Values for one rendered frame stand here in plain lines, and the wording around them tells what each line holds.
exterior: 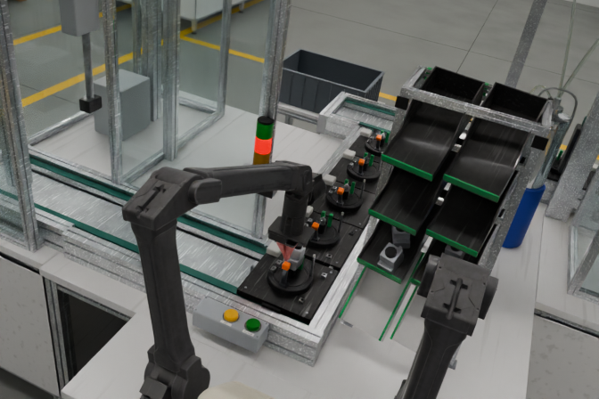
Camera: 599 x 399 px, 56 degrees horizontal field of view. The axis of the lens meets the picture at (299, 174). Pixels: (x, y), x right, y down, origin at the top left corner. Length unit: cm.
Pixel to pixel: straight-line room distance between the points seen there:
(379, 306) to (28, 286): 119
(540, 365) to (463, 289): 152
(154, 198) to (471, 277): 52
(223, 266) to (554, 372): 129
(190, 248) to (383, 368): 73
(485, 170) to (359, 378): 70
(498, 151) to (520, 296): 86
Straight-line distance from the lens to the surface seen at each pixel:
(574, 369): 238
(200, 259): 190
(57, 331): 219
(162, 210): 93
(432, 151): 139
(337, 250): 192
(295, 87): 360
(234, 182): 109
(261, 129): 166
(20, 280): 217
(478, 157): 140
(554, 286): 230
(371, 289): 166
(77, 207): 214
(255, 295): 171
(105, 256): 188
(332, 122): 281
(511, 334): 202
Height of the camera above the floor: 217
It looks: 32 degrees down
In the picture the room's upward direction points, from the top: 9 degrees clockwise
